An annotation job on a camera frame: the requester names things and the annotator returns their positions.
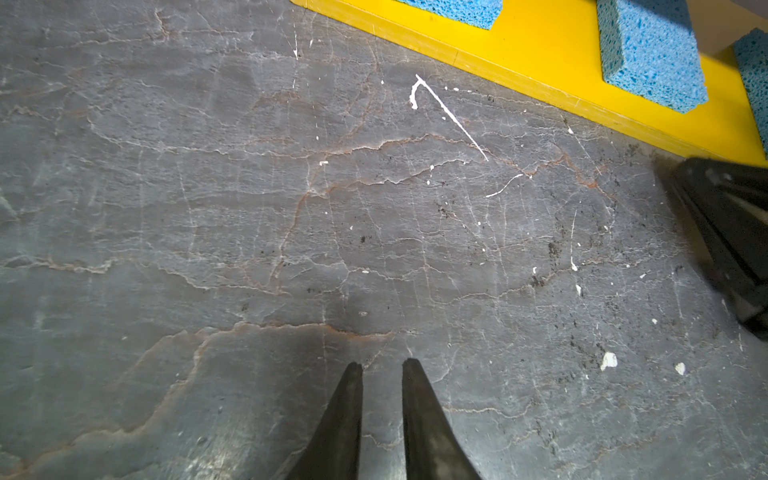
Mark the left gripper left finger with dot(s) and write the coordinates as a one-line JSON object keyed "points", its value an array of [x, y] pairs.
{"points": [[334, 450]]}

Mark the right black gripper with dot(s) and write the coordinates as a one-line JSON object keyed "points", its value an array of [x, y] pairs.
{"points": [[728, 204]]}

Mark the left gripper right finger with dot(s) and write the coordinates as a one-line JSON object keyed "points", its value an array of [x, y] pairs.
{"points": [[431, 448]]}

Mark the blue sponge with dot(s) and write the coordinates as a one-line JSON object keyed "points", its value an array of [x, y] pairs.
{"points": [[649, 49], [751, 57], [477, 13]]}

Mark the yellow pink blue shelf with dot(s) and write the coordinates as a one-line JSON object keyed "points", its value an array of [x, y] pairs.
{"points": [[549, 50]]}

